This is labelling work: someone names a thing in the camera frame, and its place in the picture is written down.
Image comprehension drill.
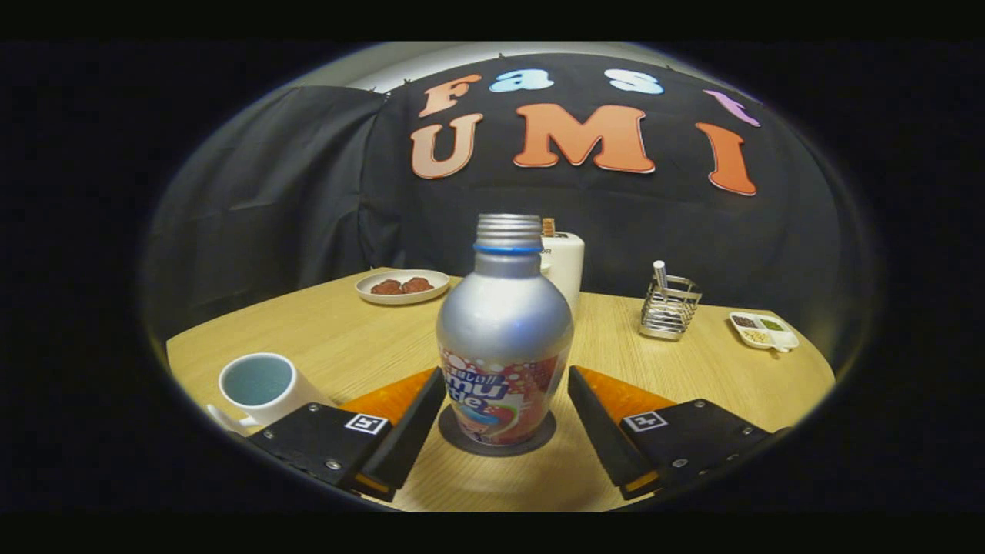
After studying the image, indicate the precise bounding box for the metal wire holder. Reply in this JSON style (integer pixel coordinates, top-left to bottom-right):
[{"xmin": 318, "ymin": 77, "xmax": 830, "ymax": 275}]
[{"xmin": 639, "ymin": 275, "xmax": 703, "ymax": 342}]

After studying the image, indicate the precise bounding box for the silver juice bottle red label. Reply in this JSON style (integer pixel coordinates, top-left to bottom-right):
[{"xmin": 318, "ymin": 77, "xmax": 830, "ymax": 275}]
[{"xmin": 436, "ymin": 214, "xmax": 575, "ymax": 447}]

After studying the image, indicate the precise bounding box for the white divided condiment dish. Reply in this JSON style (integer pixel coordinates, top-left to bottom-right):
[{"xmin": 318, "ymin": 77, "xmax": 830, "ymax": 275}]
[{"xmin": 729, "ymin": 312, "xmax": 800, "ymax": 353}]

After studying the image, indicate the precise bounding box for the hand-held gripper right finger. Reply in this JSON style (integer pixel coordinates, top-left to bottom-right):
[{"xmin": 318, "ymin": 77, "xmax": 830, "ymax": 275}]
[{"xmin": 568, "ymin": 365, "xmax": 773, "ymax": 501}]

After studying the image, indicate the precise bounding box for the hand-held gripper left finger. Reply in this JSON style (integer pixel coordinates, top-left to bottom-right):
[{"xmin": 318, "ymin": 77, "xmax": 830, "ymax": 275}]
[{"xmin": 248, "ymin": 367, "xmax": 447, "ymax": 502}]

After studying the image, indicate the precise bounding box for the wooden table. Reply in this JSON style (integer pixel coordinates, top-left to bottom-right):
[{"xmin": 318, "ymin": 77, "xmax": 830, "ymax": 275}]
[{"xmin": 165, "ymin": 268, "xmax": 836, "ymax": 512}]

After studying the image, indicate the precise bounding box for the white toaster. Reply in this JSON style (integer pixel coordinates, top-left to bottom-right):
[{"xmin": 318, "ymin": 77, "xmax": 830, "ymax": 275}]
[{"xmin": 539, "ymin": 231, "xmax": 586, "ymax": 312}]

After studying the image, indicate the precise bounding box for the white round plate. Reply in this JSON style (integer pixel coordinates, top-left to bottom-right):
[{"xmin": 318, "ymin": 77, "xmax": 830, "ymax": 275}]
[{"xmin": 355, "ymin": 269, "xmax": 451, "ymax": 305}]

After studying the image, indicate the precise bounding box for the dark brown round coaster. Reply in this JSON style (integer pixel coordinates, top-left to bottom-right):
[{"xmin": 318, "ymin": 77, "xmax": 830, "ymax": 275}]
[{"xmin": 438, "ymin": 408, "xmax": 557, "ymax": 458}]

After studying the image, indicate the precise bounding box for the white cup blue inside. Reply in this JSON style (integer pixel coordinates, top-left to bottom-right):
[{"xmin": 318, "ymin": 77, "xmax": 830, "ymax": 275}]
[{"xmin": 206, "ymin": 352, "xmax": 337, "ymax": 437}]

